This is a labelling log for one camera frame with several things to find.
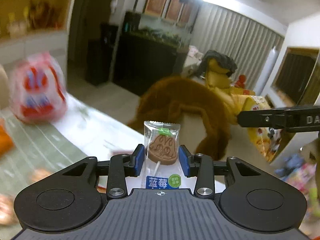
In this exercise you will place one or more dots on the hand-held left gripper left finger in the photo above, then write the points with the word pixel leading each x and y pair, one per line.
pixel 139 160

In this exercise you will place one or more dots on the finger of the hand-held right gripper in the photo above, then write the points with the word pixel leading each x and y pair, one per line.
pixel 265 118

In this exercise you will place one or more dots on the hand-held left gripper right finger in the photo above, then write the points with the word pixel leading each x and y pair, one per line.
pixel 183 161

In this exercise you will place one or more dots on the brown lollipop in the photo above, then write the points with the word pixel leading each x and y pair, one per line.
pixel 162 150

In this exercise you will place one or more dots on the yellow cartoon print bag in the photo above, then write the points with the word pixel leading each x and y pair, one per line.
pixel 262 140

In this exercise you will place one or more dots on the dark framed window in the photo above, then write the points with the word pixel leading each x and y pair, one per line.
pixel 295 75

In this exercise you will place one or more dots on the colourful toy pile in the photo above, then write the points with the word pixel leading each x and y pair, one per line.
pixel 297 172

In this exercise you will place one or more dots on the brown plush toy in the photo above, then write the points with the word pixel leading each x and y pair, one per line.
pixel 160 97

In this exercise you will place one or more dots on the grey pleated curtain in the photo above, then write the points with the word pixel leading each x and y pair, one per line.
pixel 237 40

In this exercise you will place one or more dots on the green checked tablecloth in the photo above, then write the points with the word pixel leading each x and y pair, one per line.
pixel 37 142

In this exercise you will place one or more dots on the black water dispenser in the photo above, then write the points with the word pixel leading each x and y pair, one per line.
pixel 102 55

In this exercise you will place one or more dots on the red white cartoon plastic bag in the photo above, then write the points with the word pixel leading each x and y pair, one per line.
pixel 37 87

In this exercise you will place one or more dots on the orange tissue pouch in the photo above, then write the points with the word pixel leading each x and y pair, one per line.
pixel 5 140

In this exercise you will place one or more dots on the glass fish tank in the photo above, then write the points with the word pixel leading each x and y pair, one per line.
pixel 165 12

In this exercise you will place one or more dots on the yellow wall shelf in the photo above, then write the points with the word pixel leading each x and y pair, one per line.
pixel 32 12

